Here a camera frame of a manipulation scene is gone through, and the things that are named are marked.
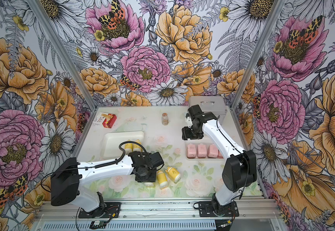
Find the pink pencil sharpener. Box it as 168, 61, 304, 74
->
207, 144, 219, 158
186, 144, 197, 159
197, 144, 207, 158
217, 150, 224, 159

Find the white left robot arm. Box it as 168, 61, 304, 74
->
51, 152, 164, 218

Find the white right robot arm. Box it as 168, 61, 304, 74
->
182, 105, 257, 217

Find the white right storage tray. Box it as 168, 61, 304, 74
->
185, 137, 221, 160

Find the white storage tray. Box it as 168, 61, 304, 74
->
100, 131, 144, 160
185, 137, 221, 160

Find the white left storage tray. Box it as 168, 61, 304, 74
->
100, 131, 144, 160

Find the small clear glass bottle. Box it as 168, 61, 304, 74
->
162, 113, 169, 126

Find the silver aluminium first aid case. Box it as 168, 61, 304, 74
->
188, 96, 228, 125

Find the red object behind left gripper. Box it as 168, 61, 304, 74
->
92, 112, 117, 129

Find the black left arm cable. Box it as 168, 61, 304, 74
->
40, 141, 148, 197

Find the aluminium front rail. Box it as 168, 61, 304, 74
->
34, 196, 281, 222

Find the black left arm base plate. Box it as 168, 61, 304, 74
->
78, 202, 121, 218

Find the white vented cable duct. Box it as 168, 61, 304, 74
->
37, 219, 216, 231

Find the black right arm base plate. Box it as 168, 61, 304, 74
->
193, 201, 239, 218

